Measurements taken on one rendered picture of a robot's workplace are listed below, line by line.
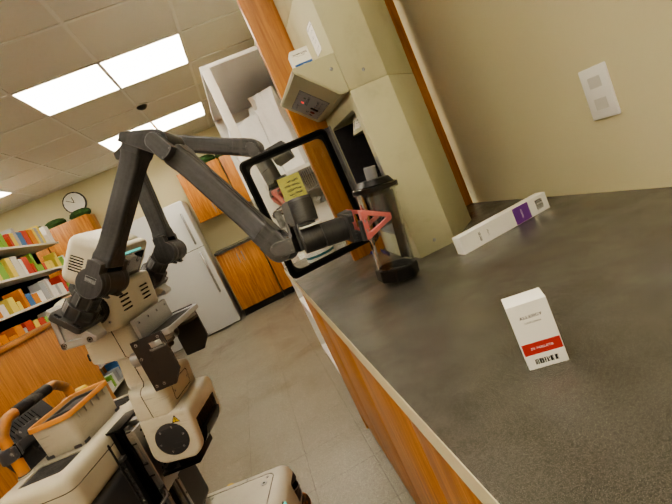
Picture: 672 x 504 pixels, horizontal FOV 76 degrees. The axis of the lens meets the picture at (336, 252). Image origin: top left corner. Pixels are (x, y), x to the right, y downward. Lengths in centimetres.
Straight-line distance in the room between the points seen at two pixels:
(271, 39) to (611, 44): 96
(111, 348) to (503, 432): 120
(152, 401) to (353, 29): 117
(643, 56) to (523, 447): 81
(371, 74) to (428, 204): 36
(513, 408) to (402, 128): 83
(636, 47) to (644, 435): 79
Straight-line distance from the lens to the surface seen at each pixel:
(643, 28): 106
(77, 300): 126
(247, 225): 101
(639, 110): 111
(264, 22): 158
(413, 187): 116
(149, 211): 162
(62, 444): 165
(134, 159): 115
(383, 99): 117
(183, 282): 605
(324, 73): 115
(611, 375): 52
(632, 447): 44
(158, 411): 146
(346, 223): 97
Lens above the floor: 123
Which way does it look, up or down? 9 degrees down
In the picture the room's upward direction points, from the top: 25 degrees counter-clockwise
